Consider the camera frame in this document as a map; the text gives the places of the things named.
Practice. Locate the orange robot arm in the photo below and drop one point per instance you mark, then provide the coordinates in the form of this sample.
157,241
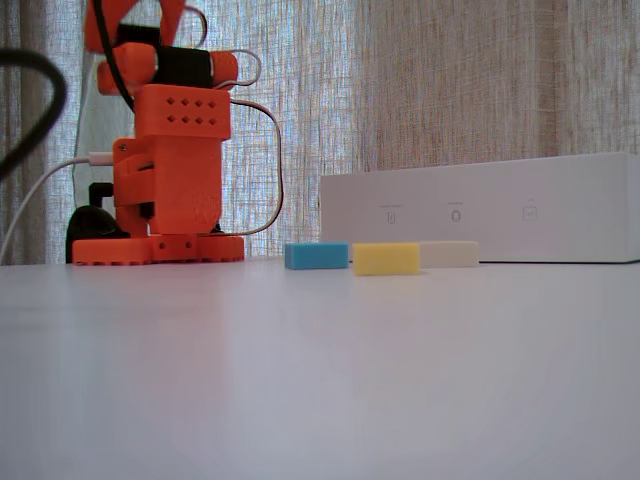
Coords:
185,190

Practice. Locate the blue foam cuboid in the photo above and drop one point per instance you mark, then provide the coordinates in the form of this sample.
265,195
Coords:
316,256

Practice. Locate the yellow foam cuboid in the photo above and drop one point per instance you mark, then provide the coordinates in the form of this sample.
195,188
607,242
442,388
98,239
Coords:
385,259

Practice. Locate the cream foam cuboid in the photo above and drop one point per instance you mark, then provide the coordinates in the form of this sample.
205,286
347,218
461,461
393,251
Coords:
450,253

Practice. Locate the white cardboard box bin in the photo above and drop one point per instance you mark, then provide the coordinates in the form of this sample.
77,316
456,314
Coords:
500,210

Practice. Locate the black table clamp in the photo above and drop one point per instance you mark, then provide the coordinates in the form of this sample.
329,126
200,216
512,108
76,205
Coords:
90,220

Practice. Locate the beige woven curtain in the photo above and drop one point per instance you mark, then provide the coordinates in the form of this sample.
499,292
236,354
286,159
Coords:
500,75

